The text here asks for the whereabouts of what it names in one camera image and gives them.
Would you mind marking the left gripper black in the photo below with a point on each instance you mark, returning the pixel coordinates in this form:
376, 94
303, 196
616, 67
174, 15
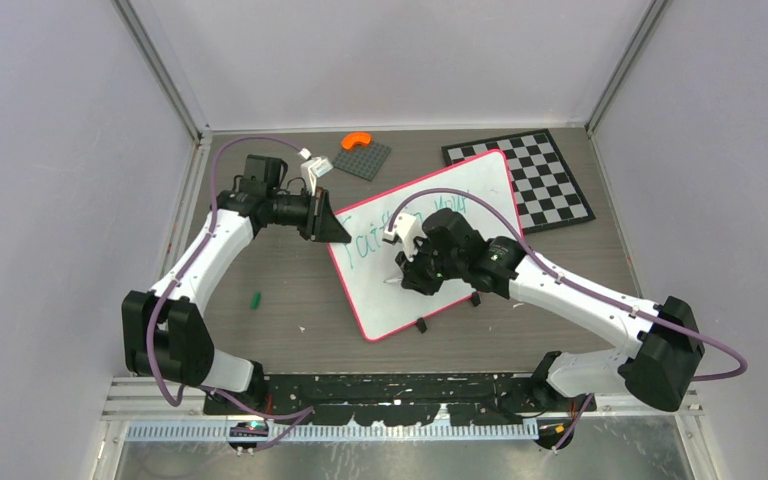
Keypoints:
322, 224

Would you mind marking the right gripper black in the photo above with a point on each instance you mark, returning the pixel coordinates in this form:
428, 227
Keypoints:
413, 277

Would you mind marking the green marker cap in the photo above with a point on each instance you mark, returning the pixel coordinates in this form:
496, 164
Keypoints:
255, 301

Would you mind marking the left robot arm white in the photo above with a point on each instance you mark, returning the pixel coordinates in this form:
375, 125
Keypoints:
164, 332

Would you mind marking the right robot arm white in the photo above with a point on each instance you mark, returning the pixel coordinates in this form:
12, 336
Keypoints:
654, 353

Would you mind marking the grey studded baseplate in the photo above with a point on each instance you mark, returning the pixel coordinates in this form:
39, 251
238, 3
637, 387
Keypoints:
363, 161

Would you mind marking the orange curved piece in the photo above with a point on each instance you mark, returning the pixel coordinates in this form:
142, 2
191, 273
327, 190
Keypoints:
355, 139

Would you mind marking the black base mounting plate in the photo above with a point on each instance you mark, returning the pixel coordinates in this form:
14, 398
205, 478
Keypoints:
414, 399

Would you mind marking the black white chessboard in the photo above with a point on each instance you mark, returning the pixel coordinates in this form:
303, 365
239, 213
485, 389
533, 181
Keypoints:
546, 194

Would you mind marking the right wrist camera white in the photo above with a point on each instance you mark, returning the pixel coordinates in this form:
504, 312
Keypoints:
404, 229

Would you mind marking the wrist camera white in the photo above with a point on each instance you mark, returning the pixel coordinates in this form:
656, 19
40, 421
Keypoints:
313, 168
404, 229

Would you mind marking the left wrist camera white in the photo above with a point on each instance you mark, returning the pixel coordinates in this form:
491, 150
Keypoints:
313, 168

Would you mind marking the aluminium slotted rail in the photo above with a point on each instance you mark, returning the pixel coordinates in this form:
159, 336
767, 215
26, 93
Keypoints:
260, 432

